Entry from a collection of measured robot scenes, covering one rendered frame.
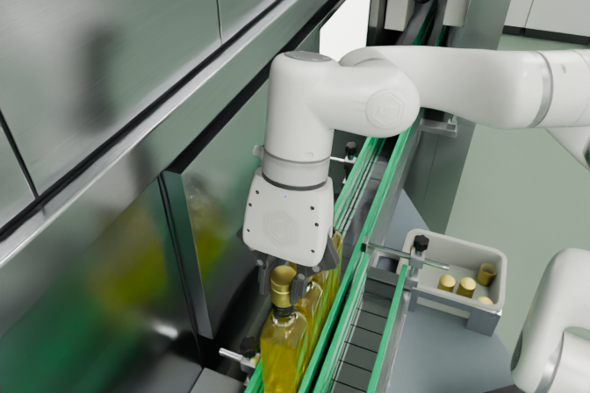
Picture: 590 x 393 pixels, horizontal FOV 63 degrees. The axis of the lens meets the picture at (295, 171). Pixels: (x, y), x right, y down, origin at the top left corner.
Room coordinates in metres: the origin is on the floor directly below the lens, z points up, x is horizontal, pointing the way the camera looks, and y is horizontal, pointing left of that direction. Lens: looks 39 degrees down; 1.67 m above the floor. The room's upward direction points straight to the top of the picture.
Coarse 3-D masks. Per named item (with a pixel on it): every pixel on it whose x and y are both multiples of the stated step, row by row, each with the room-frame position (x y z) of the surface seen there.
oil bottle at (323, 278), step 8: (320, 272) 0.47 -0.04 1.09; (328, 272) 0.49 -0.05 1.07; (320, 280) 0.47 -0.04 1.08; (328, 280) 0.49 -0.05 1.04; (328, 288) 0.50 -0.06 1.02; (328, 296) 0.50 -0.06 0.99; (328, 304) 0.50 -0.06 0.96; (328, 312) 0.51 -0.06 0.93; (320, 320) 0.47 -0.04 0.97; (320, 328) 0.47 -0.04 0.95
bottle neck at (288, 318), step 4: (272, 304) 0.38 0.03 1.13; (272, 308) 0.39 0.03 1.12; (276, 308) 0.38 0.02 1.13; (280, 308) 0.37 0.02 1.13; (284, 308) 0.37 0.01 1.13; (288, 308) 0.38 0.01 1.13; (292, 308) 0.38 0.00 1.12; (276, 312) 0.38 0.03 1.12; (280, 312) 0.38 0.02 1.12; (284, 312) 0.38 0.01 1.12; (288, 312) 0.38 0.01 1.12; (292, 312) 0.38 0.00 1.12; (276, 316) 0.38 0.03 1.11; (280, 316) 0.37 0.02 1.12; (284, 316) 0.37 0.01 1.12; (288, 316) 0.38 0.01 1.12; (292, 316) 0.38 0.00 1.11; (276, 320) 0.38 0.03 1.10; (280, 320) 0.38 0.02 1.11; (284, 320) 0.37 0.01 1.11; (288, 320) 0.38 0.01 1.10; (292, 320) 0.38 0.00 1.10; (280, 324) 0.38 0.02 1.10; (284, 324) 0.37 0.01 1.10; (288, 324) 0.38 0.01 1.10
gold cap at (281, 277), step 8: (272, 272) 0.39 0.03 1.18; (280, 272) 0.39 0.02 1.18; (288, 272) 0.39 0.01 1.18; (272, 280) 0.38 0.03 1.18; (280, 280) 0.38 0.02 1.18; (288, 280) 0.38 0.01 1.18; (272, 288) 0.38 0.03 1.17; (280, 288) 0.37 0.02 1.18; (288, 288) 0.37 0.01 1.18; (272, 296) 0.38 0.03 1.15; (280, 296) 0.37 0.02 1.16; (288, 296) 0.37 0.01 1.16; (280, 304) 0.37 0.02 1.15; (288, 304) 0.37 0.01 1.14
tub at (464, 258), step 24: (408, 240) 0.77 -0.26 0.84; (432, 240) 0.78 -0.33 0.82; (456, 240) 0.77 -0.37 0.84; (456, 264) 0.75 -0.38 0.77; (480, 264) 0.73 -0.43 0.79; (504, 264) 0.69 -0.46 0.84; (432, 288) 0.63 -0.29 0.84; (456, 288) 0.68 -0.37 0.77; (480, 288) 0.68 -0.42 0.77; (504, 288) 0.63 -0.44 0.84
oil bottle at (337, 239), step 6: (336, 234) 0.55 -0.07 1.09; (336, 240) 0.54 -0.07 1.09; (342, 240) 0.56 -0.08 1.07; (336, 246) 0.53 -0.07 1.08; (336, 252) 0.53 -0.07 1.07; (336, 270) 0.54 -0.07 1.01; (336, 276) 0.54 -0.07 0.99; (336, 282) 0.54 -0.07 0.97; (336, 288) 0.55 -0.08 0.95; (330, 294) 0.52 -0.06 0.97; (330, 300) 0.52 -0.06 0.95; (330, 306) 0.52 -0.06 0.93
